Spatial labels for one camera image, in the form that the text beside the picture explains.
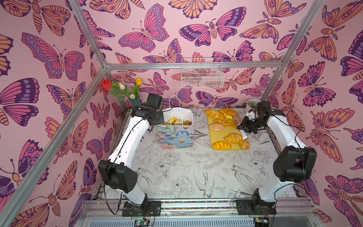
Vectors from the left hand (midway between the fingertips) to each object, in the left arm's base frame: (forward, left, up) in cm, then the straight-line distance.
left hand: (159, 117), depth 81 cm
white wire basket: (+32, -27, +9) cm, 43 cm away
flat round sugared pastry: (+9, -38, -21) cm, 44 cm away
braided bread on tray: (+15, -46, -23) cm, 54 cm away
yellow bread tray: (+4, -38, -25) cm, 46 cm away
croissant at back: (+17, -46, -14) cm, 51 cm away
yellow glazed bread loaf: (-5, -39, -22) cm, 45 cm away
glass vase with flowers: (+22, +29, +4) cm, 36 cm away
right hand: (-1, -46, -8) cm, 47 cm away
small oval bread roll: (-5, -54, -22) cm, 59 cm away
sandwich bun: (+3, -17, -8) cm, 19 cm away
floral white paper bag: (-6, -11, -5) cm, 13 cm away
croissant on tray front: (0, -48, -22) cm, 53 cm away
